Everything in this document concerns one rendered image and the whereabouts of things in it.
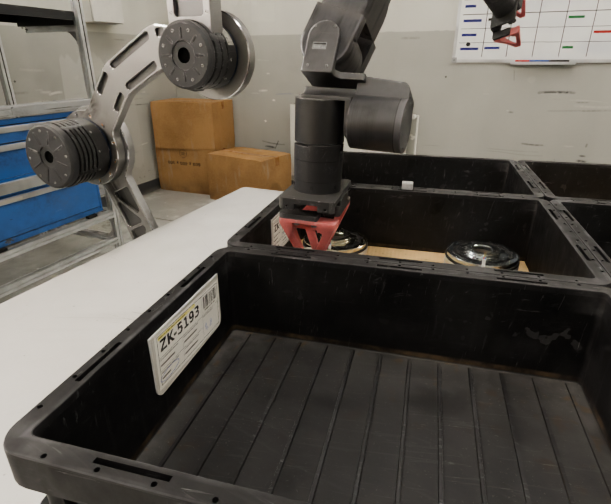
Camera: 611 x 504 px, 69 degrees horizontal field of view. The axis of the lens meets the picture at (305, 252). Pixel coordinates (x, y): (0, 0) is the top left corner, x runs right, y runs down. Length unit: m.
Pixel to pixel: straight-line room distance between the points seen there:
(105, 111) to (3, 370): 0.83
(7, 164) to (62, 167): 1.11
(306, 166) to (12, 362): 0.55
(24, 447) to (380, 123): 0.39
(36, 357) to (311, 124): 0.56
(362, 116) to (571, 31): 3.30
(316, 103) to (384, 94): 0.07
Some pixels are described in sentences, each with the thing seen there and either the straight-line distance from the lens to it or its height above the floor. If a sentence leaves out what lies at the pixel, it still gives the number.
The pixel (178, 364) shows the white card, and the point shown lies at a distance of 0.43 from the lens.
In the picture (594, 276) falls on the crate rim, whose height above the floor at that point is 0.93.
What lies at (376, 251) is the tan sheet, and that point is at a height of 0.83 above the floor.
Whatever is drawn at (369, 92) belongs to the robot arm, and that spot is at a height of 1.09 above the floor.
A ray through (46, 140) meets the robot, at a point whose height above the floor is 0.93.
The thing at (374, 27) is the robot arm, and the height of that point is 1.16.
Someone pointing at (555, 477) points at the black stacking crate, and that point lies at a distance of 0.43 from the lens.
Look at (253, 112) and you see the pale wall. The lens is 4.28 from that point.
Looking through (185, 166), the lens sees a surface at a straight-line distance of 4.24.
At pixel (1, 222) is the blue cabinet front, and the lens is 2.49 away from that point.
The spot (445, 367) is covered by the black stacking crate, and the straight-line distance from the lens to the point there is 0.50.
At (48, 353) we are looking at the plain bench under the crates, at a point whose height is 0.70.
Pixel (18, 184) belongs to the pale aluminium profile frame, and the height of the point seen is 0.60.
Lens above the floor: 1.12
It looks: 23 degrees down
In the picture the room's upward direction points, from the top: straight up
